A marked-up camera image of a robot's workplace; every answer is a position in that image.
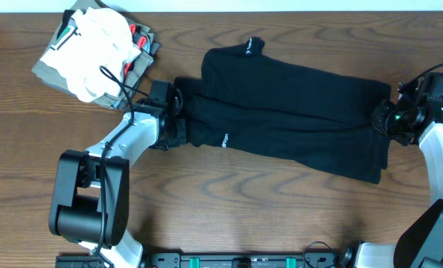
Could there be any white folded garment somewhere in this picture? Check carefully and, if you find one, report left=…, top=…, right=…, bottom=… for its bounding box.
left=41, top=7, right=141, bottom=103

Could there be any olive folded garment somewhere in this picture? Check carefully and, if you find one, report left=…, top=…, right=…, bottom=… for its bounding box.
left=32, top=0, right=160, bottom=109

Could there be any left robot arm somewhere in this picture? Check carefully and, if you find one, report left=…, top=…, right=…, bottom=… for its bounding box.
left=48, top=80, right=186, bottom=267

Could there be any red and grey folded garment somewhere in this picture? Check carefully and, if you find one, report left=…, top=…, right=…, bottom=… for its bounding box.
left=123, top=24, right=159, bottom=98

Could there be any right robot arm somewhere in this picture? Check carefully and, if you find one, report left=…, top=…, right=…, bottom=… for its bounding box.
left=337, top=68, right=443, bottom=267

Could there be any black t-shirt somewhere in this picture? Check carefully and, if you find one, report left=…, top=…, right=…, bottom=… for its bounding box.
left=174, top=37, right=391, bottom=184

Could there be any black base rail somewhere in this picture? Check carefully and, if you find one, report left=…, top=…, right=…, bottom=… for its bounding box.
left=54, top=252, right=339, bottom=268

